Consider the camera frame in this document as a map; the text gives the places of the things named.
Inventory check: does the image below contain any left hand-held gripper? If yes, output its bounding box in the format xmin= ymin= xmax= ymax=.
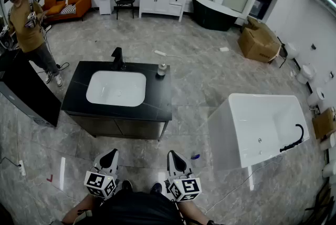
xmin=83 ymin=148 xmax=119 ymax=200

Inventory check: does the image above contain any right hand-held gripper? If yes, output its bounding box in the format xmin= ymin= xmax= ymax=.
xmin=164 ymin=150 xmax=202 ymax=202

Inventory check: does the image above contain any small grey round bottle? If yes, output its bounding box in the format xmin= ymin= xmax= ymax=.
xmin=156 ymin=62 xmax=167 ymax=77

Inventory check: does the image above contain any person's right forearm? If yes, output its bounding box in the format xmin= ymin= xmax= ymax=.
xmin=178 ymin=200 xmax=218 ymax=225

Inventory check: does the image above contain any person's left forearm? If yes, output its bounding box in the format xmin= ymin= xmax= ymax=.
xmin=61 ymin=194 xmax=102 ymax=225

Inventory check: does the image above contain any black vanity with white sink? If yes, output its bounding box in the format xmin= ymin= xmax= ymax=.
xmin=60 ymin=60 xmax=173 ymax=122

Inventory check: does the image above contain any white sink basin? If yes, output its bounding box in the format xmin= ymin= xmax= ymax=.
xmin=86 ymin=70 xmax=147 ymax=108

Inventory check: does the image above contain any person's left shoe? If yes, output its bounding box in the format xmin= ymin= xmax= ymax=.
xmin=121 ymin=179 xmax=133 ymax=193

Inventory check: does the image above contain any dark vanity cabinet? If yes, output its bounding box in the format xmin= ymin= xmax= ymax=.
xmin=64 ymin=111 xmax=169 ymax=142

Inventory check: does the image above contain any person's black shirt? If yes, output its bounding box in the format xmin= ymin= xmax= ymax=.
xmin=90 ymin=189 xmax=186 ymax=225

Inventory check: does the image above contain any white rectangular bathtub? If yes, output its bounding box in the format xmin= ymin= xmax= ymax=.
xmin=207 ymin=93 xmax=310 ymax=191

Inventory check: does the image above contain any black cabinet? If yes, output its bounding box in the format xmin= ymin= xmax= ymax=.
xmin=0 ymin=48 xmax=62 ymax=127

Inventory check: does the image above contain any black bathtub faucet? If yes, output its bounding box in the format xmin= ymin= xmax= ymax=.
xmin=279 ymin=124 xmax=305 ymax=153

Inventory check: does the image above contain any large cardboard box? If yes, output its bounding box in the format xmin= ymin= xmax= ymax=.
xmin=237 ymin=16 xmax=282 ymax=63

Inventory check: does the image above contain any small cardboard box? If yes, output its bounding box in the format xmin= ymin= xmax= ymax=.
xmin=312 ymin=108 xmax=336 ymax=140

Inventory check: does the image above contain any white toilet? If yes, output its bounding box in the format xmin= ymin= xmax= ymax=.
xmin=296 ymin=63 xmax=317 ymax=85
xmin=285 ymin=42 xmax=300 ymax=60
xmin=322 ymin=159 xmax=336 ymax=179
xmin=307 ymin=87 xmax=326 ymax=108
xmin=320 ymin=133 xmax=336 ymax=151

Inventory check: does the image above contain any dark oval bathtub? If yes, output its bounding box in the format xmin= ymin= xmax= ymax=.
xmin=191 ymin=0 xmax=244 ymax=32

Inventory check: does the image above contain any striped pillow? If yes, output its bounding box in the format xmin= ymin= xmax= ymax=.
xmin=60 ymin=4 xmax=77 ymax=15

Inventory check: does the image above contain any orange sofa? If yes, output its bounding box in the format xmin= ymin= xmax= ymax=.
xmin=41 ymin=0 xmax=92 ymax=23

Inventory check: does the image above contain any white vanity cabinet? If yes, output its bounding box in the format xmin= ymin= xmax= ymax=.
xmin=138 ymin=0 xmax=190 ymax=22

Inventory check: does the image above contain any white power strip black cable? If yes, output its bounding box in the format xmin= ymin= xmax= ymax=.
xmin=18 ymin=159 xmax=27 ymax=177

